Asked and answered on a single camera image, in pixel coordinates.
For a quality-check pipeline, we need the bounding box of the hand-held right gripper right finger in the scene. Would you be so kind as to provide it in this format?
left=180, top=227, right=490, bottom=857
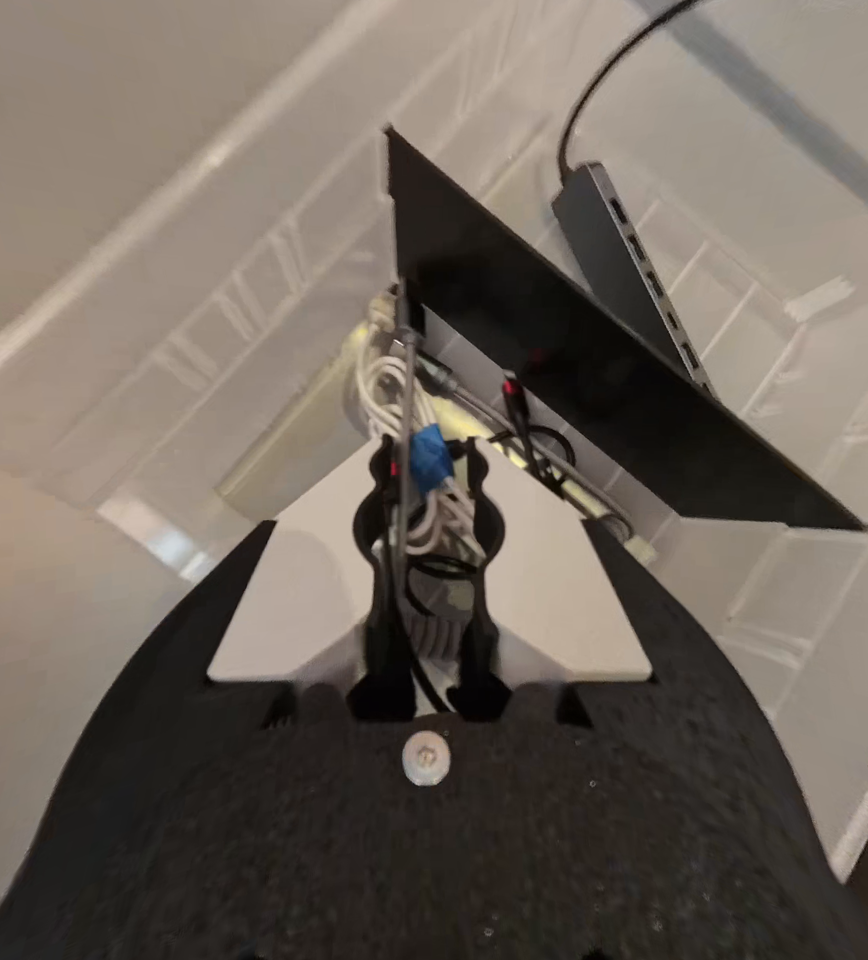
left=470, top=436, right=656, bottom=685

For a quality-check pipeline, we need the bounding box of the white USB cable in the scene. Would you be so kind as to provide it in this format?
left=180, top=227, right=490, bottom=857
left=355, top=296, right=496, bottom=571

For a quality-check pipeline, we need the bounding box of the black bin divider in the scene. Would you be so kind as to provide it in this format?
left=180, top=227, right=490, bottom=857
left=383, top=123, right=868, bottom=534

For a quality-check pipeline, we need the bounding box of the clear plastic bin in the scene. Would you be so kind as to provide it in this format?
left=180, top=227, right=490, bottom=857
left=0, top=0, right=868, bottom=882

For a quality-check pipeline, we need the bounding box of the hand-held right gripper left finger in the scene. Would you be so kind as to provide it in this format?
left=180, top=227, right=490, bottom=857
left=207, top=436, right=397, bottom=687

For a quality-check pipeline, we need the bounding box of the grey USB hub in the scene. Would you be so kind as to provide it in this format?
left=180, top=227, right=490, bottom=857
left=551, top=161, right=720, bottom=399

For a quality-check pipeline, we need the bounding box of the black red-tipped USB cable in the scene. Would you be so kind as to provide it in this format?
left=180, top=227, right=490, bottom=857
left=500, top=371, right=579, bottom=500

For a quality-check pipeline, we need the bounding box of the grey braided USB cable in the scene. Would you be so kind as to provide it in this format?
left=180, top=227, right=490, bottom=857
left=389, top=279, right=660, bottom=567

